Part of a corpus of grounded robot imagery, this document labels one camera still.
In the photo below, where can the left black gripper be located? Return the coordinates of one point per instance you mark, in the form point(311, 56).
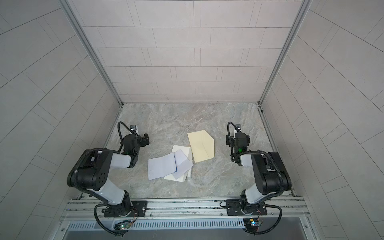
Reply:
point(142, 140)

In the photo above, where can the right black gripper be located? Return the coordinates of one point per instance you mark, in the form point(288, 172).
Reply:
point(233, 139)

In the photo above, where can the yellow manila envelope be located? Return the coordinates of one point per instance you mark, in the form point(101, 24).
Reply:
point(203, 146)

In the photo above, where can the white letter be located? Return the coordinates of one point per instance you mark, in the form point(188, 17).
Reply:
point(184, 162)

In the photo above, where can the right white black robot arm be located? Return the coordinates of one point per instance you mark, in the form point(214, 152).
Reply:
point(270, 174)

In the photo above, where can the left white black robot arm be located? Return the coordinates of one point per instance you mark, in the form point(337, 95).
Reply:
point(91, 174)

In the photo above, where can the cream white envelope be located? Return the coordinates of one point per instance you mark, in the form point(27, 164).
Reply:
point(175, 148)

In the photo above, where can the white paper sheet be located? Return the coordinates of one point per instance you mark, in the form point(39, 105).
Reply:
point(161, 167)

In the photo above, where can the right circuit board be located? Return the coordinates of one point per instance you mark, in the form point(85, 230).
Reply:
point(252, 225)

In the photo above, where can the circuit board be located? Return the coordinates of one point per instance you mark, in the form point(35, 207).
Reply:
point(252, 225)
point(122, 226)

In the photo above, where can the white ventilation grille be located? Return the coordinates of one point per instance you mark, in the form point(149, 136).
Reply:
point(181, 224)

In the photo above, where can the left circuit board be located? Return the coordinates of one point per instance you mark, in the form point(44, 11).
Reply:
point(122, 226)

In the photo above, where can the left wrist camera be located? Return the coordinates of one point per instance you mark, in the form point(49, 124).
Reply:
point(134, 128)

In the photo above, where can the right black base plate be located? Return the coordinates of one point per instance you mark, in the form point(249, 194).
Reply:
point(238, 208)

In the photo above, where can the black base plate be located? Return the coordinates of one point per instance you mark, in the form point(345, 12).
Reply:
point(238, 208)
point(137, 209)

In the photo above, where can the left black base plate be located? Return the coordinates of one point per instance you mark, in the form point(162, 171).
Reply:
point(137, 209)

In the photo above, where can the aluminium mounting rail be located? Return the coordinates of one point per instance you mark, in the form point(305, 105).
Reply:
point(194, 208)

